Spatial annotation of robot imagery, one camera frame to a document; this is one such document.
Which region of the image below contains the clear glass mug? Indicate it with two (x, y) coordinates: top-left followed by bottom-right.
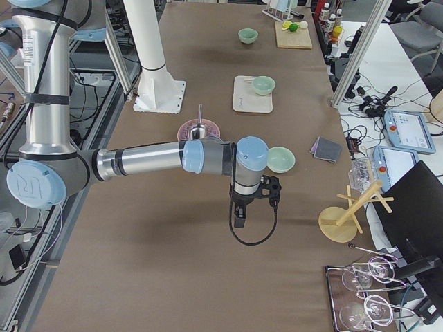
(348, 157), (378, 192)

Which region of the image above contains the metal ice scoop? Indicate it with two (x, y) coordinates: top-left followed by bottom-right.
(188, 104), (207, 140)

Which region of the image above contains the pink bowl with ice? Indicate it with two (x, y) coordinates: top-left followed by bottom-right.
(177, 118), (220, 140)

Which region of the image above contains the aluminium frame post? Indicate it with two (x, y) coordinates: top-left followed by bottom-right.
(330, 0), (392, 109)

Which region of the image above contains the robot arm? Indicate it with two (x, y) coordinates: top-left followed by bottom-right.
(6, 1), (281, 228)

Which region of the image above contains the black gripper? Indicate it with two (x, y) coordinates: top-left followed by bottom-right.
(230, 175), (282, 228)

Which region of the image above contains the upper wine glass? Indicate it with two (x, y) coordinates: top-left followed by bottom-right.
(341, 256), (395, 292)

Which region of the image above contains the white camera mast base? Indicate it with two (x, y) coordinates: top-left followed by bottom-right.
(123, 0), (186, 114)

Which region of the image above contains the green bowl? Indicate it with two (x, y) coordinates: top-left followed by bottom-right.
(267, 147), (296, 174)
(252, 76), (276, 96)
(238, 28), (259, 44)

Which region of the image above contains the lower teach pendant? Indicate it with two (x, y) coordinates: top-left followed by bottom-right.
(372, 145), (419, 192)

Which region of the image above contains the white dish rack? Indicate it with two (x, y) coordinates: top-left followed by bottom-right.
(262, 0), (304, 21)

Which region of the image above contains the green lime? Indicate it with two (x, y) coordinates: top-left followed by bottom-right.
(288, 23), (299, 32)

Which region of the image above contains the wire glass rack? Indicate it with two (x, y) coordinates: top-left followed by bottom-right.
(325, 243), (415, 331)

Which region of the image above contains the teach pendant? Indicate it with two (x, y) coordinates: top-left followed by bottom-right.
(383, 110), (436, 154)
(372, 145), (419, 192)

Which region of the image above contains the bamboo cutting board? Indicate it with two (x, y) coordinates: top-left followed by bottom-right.
(274, 21), (312, 49)

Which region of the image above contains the black monitor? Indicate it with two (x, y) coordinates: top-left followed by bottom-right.
(374, 161), (442, 263)

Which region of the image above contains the grey folded cloth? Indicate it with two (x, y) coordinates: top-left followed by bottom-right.
(310, 136), (342, 163)

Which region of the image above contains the cream plastic tray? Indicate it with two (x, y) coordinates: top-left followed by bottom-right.
(233, 75), (273, 114)

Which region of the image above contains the wooden cup tree stand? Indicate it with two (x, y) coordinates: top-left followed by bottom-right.
(318, 180), (394, 243)

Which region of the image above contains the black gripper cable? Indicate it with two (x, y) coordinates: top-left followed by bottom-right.
(228, 193), (279, 246)

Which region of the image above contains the green bowl on tray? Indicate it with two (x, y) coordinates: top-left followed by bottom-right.
(252, 76), (276, 96)

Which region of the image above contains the lower wine glass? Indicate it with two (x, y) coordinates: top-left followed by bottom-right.
(339, 295), (393, 331)

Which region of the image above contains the upper teach pendant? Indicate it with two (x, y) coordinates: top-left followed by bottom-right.
(383, 110), (436, 154)

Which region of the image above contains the wine glass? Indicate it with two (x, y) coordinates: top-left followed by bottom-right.
(339, 295), (393, 331)
(341, 256), (395, 292)

